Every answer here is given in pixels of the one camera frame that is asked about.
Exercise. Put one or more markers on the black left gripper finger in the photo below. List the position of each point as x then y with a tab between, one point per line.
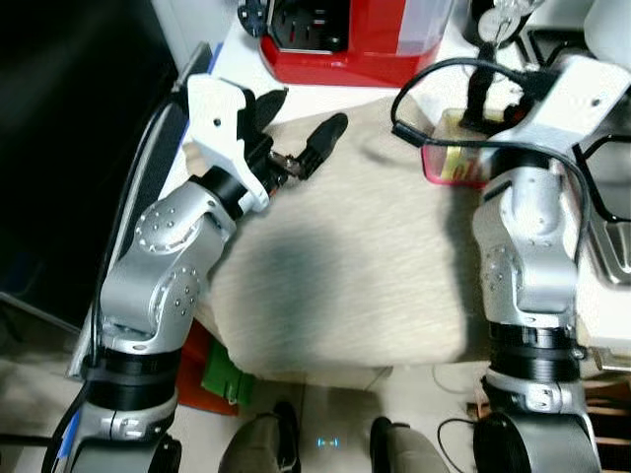
323	140
271	106

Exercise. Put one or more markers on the robot leg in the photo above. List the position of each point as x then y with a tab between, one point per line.
409	448
258	443

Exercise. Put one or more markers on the robot right leg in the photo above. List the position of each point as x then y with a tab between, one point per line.
409	448

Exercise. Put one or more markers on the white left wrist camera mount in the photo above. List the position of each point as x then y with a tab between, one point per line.
217	118

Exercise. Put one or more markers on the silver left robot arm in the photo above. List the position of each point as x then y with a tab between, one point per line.
163	266

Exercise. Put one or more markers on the red plastic food container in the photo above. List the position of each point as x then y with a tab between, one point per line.
449	163

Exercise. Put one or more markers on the small black gadget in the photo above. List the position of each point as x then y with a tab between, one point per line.
252	18

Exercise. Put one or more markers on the light grey cooking pot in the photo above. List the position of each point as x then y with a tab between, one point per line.
611	30

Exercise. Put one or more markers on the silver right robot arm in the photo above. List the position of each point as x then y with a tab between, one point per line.
527	276

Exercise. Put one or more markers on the robot left leg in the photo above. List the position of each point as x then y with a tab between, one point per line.
258	443

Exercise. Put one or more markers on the red coffee machine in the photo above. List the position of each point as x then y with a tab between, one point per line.
345	54

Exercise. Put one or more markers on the steel gas hob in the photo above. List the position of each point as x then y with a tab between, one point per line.
606	197

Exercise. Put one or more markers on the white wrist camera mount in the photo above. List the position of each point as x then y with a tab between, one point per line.
217	118
577	103

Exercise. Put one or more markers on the blue flat item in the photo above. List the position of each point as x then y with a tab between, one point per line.
65	445

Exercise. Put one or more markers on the black glass jug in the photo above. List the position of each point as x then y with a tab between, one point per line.
498	22

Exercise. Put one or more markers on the beige textured cushion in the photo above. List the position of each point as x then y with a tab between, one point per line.
365	266

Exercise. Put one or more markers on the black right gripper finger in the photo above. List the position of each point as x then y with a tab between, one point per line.
483	99

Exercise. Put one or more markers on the large black cabinet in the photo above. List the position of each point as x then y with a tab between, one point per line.
69	148

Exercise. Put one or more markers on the red flat box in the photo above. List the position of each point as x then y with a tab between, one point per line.
197	379

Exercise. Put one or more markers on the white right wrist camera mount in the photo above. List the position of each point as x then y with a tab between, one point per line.
577	103

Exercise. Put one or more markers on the green plastic item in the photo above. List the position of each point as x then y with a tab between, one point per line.
229	379

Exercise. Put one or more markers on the wooden wine rack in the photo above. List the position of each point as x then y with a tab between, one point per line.
609	434

